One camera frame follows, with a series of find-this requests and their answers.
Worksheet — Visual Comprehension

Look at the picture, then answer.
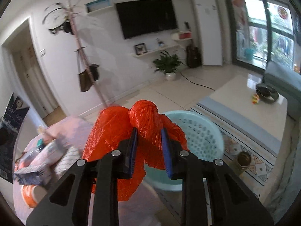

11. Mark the orange plastic bag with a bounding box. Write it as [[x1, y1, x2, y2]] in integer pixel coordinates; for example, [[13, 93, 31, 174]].
[[82, 100, 188, 202]]

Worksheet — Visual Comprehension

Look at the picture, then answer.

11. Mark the light blue trash basket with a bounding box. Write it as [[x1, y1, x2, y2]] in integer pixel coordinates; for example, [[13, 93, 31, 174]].
[[144, 110, 224, 192]]

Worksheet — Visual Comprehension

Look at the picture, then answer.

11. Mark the metal tin can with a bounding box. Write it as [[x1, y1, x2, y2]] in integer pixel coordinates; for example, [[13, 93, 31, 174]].
[[232, 151, 252, 176]]

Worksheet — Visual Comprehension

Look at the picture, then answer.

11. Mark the brown hanging handbag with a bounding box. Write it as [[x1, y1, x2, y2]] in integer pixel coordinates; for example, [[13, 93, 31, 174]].
[[76, 50, 92, 92]]

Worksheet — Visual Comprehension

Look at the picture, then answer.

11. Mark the patterned floor rug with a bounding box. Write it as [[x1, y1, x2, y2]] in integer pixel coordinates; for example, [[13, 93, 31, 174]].
[[191, 105, 277, 189]]

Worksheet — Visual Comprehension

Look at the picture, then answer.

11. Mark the black hanging bag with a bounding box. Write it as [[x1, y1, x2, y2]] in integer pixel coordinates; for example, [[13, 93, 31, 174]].
[[89, 63, 100, 81]]

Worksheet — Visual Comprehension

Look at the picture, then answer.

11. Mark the white coffee table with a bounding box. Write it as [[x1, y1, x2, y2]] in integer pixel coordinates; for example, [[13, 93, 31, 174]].
[[197, 75, 287, 157]]

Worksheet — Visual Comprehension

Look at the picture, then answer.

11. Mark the green potted plant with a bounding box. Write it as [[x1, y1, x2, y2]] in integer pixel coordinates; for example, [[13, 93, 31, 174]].
[[153, 50, 183, 81]]

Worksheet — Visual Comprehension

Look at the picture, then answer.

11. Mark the colourful small toy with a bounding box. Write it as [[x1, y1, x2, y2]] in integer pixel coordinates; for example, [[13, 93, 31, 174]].
[[252, 94, 260, 104]]

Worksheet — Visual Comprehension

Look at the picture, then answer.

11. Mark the framed butterfly picture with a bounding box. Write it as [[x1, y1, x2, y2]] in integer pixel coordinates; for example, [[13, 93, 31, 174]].
[[134, 43, 147, 56]]

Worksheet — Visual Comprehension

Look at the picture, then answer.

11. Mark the black guitar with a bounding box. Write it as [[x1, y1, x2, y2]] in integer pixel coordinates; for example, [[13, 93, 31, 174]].
[[186, 40, 202, 68]]

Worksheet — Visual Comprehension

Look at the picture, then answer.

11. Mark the orange white cup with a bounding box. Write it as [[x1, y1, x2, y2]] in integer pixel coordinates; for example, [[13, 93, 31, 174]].
[[21, 185, 40, 208]]

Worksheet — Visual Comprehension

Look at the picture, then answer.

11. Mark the black ashtray bowl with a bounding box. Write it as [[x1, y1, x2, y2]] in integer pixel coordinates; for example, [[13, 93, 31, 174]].
[[256, 83, 279, 104]]

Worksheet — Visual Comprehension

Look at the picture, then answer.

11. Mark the red white shelf box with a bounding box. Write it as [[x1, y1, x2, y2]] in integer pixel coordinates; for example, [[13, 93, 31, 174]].
[[171, 31, 192, 41]]

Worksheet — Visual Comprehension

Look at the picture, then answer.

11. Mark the grey sofa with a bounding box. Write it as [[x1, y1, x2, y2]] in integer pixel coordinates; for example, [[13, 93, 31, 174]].
[[263, 61, 301, 120]]

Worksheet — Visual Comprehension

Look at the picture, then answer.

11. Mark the white refrigerator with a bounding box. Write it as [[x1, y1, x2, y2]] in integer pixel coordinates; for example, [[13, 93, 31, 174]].
[[193, 0, 222, 66]]

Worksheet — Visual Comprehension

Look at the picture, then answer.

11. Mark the pink coat rack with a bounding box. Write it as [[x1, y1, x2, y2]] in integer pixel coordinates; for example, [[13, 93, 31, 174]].
[[66, 0, 108, 108]]

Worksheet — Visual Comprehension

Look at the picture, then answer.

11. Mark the black floor cable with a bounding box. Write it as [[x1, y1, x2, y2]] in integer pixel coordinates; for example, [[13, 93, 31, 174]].
[[179, 71, 216, 92]]

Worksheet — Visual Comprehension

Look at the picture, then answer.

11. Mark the white lower wall shelf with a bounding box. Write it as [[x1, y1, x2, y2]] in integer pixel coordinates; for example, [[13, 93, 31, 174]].
[[130, 44, 180, 58]]

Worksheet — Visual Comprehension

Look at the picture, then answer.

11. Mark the dark wall poster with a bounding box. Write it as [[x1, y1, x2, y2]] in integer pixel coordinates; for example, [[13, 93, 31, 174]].
[[0, 93, 30, 183]]

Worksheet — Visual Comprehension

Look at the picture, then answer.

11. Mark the black wall television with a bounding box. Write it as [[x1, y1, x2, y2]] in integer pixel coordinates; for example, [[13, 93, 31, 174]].
[[115, 0, 178, 39]]

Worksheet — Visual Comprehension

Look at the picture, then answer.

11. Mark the blue wall shelf box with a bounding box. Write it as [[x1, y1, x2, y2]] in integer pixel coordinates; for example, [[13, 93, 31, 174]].
[[85, 0, 111, 13]]

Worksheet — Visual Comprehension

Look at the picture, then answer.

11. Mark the round wall clock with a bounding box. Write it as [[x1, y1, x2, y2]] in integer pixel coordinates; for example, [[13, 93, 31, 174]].
[[42, 3, 72, 34]]

